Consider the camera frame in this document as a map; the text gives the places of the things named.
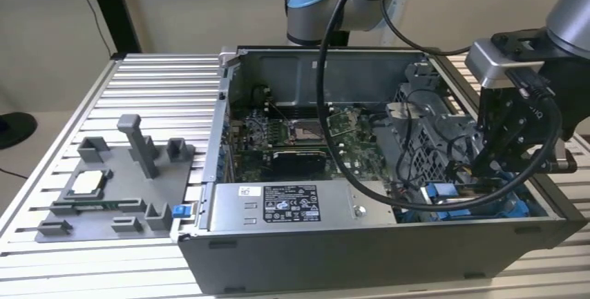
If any multicoloured disk power wire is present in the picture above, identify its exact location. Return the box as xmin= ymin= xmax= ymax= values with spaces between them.
xmin=391 ymin=162 xmax=477 ymax=203

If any hard disk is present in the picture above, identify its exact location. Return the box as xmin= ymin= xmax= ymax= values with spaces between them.
xmin=413 ymin=180 xmax=512 ymax=210

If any grey perforated drive cage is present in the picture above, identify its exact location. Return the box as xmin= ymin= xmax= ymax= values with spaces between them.
xmin=372 ymin=81 xmax=484 ymax=189

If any green motherboard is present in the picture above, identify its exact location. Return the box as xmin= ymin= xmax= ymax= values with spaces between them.
xmin=225 ymin=104 xmax=397 ymax=184

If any CPU socket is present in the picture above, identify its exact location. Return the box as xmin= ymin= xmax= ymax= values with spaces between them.
xmin=284 ymin=117 xmax=330 ymax=143

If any thin metal locking lever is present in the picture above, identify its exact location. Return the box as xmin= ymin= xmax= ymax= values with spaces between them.
xmin=268 ymin=100 xmax=290 ymax=123

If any dark grey PC case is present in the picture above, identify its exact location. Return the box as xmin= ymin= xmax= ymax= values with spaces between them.
xmin=169 ymin=45 xmax=585 ymax=295

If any silver power supply unit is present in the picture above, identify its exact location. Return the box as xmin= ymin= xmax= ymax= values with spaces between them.
xmin=204 ymin=180 xmax=397 ymax=231

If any grey plastic parts rack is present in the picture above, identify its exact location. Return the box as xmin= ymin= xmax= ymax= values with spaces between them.
xmin=34 ymin=114 xmax=206 ymax=244

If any green RAM stick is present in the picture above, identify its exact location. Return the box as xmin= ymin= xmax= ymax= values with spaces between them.
xmin=52 ymin=200 xmax=141 ymax=210

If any silver CPU chip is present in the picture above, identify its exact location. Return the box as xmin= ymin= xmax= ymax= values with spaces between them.
xmin=68 ymin=171 xmax=105 ymax=195

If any round black stand base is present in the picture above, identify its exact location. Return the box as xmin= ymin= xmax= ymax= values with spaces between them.
xmin=0 ymin=112 xmax=37 ymax=150

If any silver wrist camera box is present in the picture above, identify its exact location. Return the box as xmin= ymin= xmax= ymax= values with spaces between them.
xmin=463 ymin=38 xmax=547 ymax=89

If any blue plastic bay bracket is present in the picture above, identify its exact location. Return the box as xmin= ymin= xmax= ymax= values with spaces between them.
xmin=397 ymin=198 xmax=528 ymax=224

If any black disk data wire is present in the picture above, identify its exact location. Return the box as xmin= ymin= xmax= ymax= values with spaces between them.
xmin=396 ymin=88 xmax=465 ymax=189

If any thin black camera cable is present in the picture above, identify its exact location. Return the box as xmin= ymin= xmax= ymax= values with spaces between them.
xmin=380 ymin=0 xmax=473 ymax=57

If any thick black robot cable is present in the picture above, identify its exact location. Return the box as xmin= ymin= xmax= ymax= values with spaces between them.
xmin=317 ymin=0 xmax=564 ymax=210

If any black upright frame post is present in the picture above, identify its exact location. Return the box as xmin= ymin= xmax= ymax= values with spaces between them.
xmin=85 ymin=0 xmax=141 ymax=55

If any thin black wall cable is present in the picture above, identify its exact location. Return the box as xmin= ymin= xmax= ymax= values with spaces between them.
xmin=72 ymin=0 xmax=116 ymax=59

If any thin black floor cable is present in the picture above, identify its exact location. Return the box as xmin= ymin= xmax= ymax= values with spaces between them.
xmin=0 ymin=166 xmax=29 ymax=179

